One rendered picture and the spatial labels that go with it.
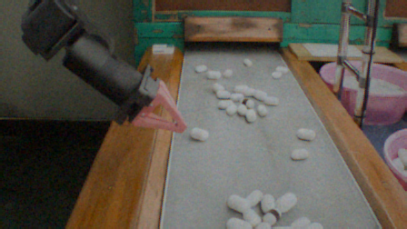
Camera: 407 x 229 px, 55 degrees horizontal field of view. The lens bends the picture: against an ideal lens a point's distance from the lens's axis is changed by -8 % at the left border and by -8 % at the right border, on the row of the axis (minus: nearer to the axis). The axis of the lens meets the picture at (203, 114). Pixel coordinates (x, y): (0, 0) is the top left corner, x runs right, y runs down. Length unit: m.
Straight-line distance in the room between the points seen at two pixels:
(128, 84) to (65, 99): 1.87
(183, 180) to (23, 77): 1.94
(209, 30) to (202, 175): 0.68
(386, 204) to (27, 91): 2.19
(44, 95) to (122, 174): 1.89
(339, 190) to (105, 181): 0.35
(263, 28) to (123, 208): 0.85
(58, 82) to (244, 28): 1.40
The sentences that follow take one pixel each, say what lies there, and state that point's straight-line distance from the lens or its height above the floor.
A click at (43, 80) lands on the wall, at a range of 2.46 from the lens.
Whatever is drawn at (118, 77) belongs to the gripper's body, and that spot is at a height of 0.91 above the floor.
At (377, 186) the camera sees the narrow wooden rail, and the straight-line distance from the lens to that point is 0.64.
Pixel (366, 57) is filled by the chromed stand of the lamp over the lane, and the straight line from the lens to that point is 0.81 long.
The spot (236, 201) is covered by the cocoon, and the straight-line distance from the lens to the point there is 0.58.
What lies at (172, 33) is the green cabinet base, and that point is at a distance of 1.32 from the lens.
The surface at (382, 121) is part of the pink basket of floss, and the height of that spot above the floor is 0.69.
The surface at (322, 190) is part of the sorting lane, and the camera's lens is 0.65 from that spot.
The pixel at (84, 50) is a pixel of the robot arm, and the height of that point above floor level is 0.95.
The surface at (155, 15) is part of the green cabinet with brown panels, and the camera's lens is 1.32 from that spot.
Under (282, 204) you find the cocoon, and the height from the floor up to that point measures 0.76.
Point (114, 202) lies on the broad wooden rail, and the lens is 0.58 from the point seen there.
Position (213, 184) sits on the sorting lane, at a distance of 0.65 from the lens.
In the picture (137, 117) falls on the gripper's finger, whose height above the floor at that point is 0.85.
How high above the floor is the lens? 1.09
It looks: 24 degrees down
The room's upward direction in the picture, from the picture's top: straight up
